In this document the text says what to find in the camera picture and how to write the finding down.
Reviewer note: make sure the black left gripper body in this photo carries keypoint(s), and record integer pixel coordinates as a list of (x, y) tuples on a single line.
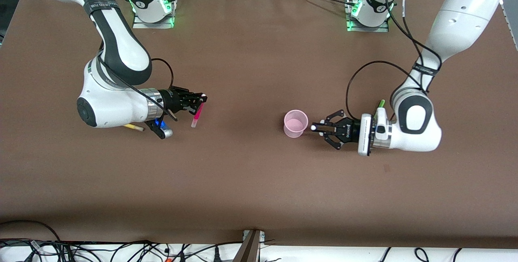
[(350, 130)]

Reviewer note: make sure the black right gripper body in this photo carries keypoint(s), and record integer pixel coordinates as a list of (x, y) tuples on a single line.
[(170, 99)]

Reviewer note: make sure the pink marker pen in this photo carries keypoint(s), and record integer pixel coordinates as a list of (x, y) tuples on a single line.
[(197, 115)]

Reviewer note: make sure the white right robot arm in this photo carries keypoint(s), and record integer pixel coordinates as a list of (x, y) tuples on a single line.
[(117, 51)]

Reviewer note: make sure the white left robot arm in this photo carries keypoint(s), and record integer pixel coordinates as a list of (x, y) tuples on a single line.
[(457, 23)]

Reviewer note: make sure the pink mesh pen holder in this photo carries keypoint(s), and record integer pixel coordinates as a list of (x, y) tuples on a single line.
[(294, 126)]

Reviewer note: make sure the green marker pen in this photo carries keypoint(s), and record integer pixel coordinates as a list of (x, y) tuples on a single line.
[(381, 104)]

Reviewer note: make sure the yellow marker pen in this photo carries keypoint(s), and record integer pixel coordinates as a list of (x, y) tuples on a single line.
[(133, 127)]

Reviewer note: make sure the brown support beam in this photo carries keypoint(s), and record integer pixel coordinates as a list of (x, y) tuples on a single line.
[(247, 250)]

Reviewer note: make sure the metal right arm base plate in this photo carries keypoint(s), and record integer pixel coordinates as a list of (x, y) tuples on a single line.
[(156, 25)]

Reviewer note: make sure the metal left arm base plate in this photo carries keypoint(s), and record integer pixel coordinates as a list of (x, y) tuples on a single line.
[(366, 28)]

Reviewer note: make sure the metal beam bracket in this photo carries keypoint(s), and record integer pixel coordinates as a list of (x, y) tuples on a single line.
[(262, 237)]

